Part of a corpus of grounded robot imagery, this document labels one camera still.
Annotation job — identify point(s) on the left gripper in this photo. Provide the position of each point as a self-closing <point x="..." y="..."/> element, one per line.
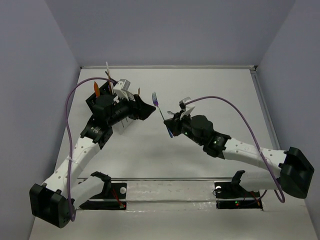
<point x="136" y="108"/>

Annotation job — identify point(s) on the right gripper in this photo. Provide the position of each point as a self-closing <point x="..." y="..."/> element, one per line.
<point x="174" y="123"/>

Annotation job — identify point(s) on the iridescent metal fork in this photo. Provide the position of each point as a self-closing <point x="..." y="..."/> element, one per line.
<point x="156" y="104"/>

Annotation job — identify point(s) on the orange plastic knife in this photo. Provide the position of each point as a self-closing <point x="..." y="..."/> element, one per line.
<point x="96" y="89"/>

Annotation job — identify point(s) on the white chopstick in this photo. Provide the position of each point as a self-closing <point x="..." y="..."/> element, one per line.
<point x="109" y="75"/>

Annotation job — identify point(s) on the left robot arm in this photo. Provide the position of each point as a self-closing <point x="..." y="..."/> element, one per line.
<point x="52" y="201"/>

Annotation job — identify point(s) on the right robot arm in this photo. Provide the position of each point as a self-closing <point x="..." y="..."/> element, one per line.
<point x="286" y="170"/>

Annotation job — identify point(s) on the white utensil caddy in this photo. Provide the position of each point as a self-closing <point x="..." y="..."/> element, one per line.
<point x="122" y="125"/>

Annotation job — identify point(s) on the black utensil caddy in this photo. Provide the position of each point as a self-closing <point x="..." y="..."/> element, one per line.
<point x="104" y="90"/>

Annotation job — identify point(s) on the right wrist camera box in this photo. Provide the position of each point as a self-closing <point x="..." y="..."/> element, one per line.
<point x="186" y="107"/>

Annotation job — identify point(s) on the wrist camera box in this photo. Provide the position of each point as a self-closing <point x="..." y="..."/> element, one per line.
<point x="121" y="89"/>
<point x="186" y="107"/>

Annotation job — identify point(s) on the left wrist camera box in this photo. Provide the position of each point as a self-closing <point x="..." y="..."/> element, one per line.
<point x="121" y="89"/>

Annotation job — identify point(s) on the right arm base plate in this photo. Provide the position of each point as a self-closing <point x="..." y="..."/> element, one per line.
<point x="230" y="197"/>

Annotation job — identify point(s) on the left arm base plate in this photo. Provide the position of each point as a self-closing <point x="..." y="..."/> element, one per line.
<point x="103" y="194"/>

